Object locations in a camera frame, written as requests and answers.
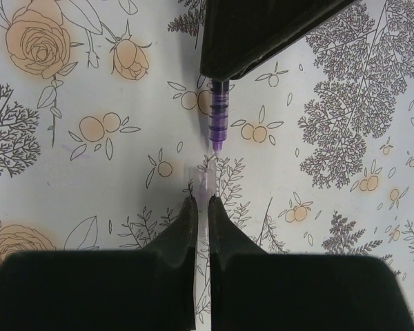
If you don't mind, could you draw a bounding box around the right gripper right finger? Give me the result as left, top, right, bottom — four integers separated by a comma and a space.
208, 197, 414, 330

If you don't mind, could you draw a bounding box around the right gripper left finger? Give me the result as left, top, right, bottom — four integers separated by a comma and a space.
0, 197, 197, 330

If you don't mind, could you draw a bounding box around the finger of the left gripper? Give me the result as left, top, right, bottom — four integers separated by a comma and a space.
199, 0, 353, 80

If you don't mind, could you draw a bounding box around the purple pen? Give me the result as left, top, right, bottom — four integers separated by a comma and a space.
208, 80, 230, 154

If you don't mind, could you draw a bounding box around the small white cap piece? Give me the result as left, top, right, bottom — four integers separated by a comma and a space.
189, 165, 215, 330

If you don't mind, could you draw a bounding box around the floral table mat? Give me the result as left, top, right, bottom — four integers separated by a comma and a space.
0, 1, 414, 320

